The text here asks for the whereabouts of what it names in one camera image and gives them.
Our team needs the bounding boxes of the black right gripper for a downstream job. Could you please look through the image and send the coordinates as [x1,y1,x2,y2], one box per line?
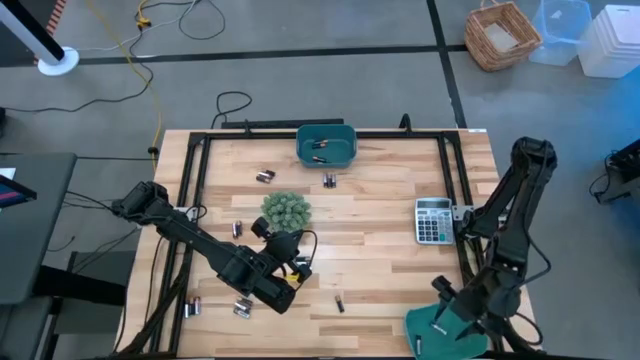
[431,274,509,343]

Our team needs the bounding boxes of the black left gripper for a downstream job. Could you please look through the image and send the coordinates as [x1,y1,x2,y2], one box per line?
[249,217,314,289]

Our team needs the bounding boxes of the artificial succulent in grey pot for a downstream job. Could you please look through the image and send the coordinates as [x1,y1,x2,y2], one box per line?
[259,190,314,235]

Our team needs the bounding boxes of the green plastic bin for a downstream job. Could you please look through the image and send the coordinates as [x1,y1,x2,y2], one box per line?
[403,302,489,360]

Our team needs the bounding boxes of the grey desk calculator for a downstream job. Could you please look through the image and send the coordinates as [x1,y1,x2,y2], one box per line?
[414,197,455,246]

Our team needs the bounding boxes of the dark teal plastic bin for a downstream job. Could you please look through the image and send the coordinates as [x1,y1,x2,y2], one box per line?
[295,123,359,170]

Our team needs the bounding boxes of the black power strip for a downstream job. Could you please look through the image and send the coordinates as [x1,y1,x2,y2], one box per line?
[220,117,346,131]

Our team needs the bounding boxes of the black desk foot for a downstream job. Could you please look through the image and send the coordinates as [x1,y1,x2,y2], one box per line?
[30,249,129,307]

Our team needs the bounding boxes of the dark grey desk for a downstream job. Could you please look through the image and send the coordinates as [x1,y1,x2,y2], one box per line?
[0,151,79,307]

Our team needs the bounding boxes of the wicker basket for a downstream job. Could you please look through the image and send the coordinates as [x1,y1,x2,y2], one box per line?
[463,0,544,73]

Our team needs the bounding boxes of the tablet with coloured screen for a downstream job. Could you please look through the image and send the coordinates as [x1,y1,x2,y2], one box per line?
[0,167,39,210]

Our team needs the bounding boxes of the grey paper sheet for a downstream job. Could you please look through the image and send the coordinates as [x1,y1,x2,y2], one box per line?
[483,22,522,54]

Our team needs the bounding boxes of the clear blue plastic bin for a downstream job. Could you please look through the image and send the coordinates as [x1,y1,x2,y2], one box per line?
[528,0,594,68]

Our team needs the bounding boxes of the white plastic container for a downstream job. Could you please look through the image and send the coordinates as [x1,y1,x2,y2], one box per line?
[576,4,640,80]

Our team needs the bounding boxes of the orange black striped board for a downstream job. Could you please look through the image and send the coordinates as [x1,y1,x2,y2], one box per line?
[47,0,69,25]

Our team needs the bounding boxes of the white black pole stand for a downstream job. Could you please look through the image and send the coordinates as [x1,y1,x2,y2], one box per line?
[0,0,81,78]

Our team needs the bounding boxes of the black metal table frame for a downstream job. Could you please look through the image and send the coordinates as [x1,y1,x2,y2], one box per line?
[115,113,545,360]

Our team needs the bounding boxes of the black floor cable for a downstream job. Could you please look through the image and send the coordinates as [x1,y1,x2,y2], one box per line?
[209,90,254,130]
[0,27,154,115]
[177,0,227,42]

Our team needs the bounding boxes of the yellow floor cable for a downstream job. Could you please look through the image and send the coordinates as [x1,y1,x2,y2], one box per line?
[83,0,165,174]

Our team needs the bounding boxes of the black equipment with cables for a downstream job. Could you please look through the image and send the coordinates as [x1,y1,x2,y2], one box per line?
[587,138,640,207]

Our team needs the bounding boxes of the grey floor cable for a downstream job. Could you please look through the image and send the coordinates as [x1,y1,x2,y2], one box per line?
[73,0,202,53]

